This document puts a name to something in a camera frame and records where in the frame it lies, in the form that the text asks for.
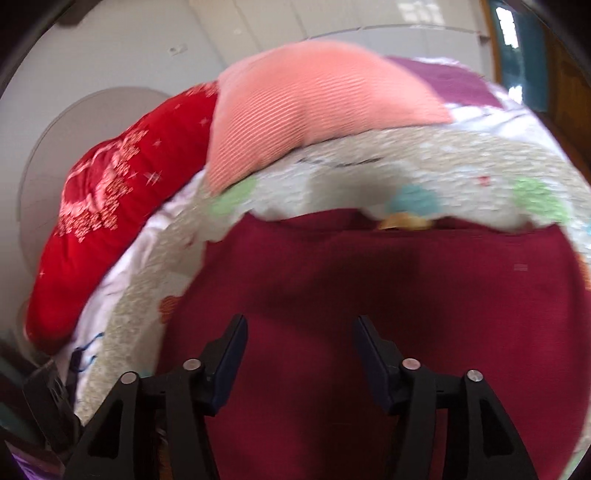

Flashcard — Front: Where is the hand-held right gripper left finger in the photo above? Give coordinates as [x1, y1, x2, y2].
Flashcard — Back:
[65, 315, 249, 480]

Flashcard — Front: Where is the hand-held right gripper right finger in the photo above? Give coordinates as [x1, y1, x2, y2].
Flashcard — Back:
[353, 315, 539, 480]

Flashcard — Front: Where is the maroon garment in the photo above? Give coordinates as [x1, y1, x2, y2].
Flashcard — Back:
[157, 209, 591, 480]

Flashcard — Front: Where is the white fleece blanket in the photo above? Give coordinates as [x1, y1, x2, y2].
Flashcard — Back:
[69, 171, 218, 370]

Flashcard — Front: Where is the red floral pillow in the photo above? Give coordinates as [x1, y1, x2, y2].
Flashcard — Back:
[24, 82, 222, 354]

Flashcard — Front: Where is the beige quilted patchwork blanket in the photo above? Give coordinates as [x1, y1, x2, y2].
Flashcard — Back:
[74, 124, 591, 472]

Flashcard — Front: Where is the pink ribbed pillow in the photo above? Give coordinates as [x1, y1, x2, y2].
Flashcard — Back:
[205, 41, 453, 195]

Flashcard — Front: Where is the white round headboard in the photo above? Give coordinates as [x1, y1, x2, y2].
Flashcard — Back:
[18, 87, 171, 259]

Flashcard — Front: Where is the purple bed sheet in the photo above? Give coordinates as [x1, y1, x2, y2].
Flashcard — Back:
[385, 55, 509, 109]

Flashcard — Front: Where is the wooden framed door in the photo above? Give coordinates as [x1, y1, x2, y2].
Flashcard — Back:
[480, 0, 591, 153]

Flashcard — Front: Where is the blue lanyard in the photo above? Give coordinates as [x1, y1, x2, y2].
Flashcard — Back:
[69, 335, 100, 374]

